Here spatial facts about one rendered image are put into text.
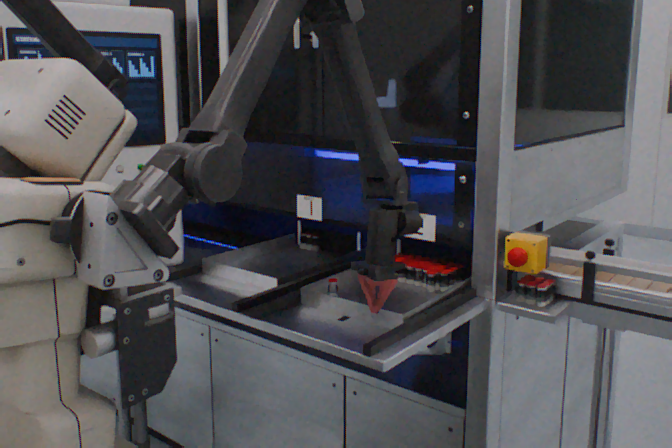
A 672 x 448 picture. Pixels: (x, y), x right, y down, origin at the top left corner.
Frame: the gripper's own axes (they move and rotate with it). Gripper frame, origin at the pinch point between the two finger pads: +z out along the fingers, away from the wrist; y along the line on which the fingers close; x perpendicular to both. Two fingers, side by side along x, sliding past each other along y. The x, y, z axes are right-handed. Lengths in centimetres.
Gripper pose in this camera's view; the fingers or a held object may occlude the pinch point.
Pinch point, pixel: (374, 308)
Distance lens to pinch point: 128.4
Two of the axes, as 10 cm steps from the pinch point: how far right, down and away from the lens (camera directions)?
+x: -7.8, -1.1, 6.2
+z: -0.9, 9.9, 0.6
